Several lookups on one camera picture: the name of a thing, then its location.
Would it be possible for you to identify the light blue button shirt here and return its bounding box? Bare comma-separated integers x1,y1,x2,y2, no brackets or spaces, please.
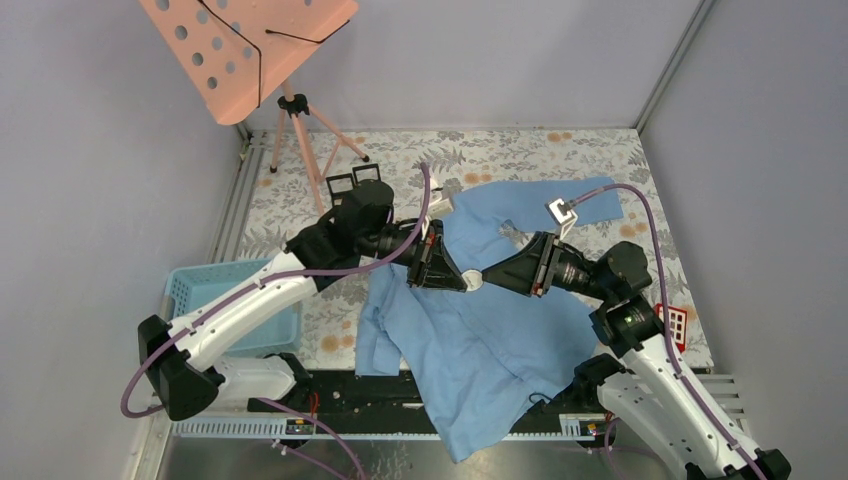
355,177,610,462

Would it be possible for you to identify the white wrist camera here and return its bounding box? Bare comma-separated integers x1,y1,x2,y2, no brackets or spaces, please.
427,189,455,220
546,198,578,242

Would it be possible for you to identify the black four-compartment brooch tray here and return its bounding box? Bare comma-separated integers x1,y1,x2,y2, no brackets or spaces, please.
325,163,381,203

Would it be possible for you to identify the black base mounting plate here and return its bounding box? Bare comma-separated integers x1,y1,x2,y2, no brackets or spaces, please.
278,370,614,440

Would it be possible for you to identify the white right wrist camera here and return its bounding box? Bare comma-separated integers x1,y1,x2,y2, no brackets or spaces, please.
546,198,578,242

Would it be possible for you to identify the pink perforated music stand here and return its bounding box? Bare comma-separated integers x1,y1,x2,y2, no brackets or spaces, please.
140,0,370,214

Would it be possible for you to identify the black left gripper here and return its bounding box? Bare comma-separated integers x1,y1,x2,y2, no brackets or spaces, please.
359,217,468,293

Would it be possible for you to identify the light blue plastic basket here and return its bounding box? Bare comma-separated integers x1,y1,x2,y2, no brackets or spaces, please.
165,258,302,358

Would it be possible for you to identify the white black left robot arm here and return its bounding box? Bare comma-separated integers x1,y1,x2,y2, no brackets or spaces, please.
121,180,467,421

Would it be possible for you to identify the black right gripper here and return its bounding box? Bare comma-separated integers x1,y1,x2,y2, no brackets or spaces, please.
482,231,615,302

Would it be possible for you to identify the red white grid block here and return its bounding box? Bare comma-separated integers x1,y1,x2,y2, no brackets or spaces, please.
655,303,688,352

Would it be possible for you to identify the floral patterned table mat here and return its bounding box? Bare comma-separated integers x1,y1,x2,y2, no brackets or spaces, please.
214,129,715,373

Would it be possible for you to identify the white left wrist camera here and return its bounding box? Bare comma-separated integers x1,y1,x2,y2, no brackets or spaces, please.
427,189,455,220

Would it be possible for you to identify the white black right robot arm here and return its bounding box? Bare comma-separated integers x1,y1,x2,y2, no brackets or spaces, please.
482,232,791,479

